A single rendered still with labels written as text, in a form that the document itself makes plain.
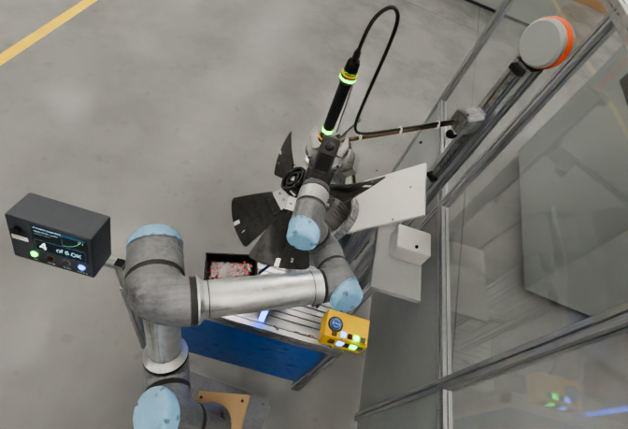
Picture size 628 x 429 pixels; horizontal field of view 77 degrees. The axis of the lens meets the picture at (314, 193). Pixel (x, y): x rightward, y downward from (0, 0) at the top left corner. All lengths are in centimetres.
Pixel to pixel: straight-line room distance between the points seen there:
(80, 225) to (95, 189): 163
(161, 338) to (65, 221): 52
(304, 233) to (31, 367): 197
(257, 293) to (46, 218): 80
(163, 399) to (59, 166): 230
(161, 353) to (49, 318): 159
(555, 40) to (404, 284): 112
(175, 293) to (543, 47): 128
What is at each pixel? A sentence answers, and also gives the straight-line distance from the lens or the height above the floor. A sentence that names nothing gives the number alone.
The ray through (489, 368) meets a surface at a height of 129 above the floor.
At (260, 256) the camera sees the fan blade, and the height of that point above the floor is 114.
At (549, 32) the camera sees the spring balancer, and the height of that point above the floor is 192.
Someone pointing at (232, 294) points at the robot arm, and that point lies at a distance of 82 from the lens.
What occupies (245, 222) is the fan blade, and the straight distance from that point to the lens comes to 170.
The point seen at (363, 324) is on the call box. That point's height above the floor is 107.
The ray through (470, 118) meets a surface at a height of 158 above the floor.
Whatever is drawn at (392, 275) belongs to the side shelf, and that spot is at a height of 86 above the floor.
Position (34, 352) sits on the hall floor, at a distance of 263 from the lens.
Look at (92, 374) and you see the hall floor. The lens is 253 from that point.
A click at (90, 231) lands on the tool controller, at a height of 125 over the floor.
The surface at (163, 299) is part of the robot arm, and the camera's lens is 81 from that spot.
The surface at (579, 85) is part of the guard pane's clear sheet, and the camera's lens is 154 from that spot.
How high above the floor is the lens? 242
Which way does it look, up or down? 52 degrees down
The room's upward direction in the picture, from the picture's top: 23 degrees clockwise
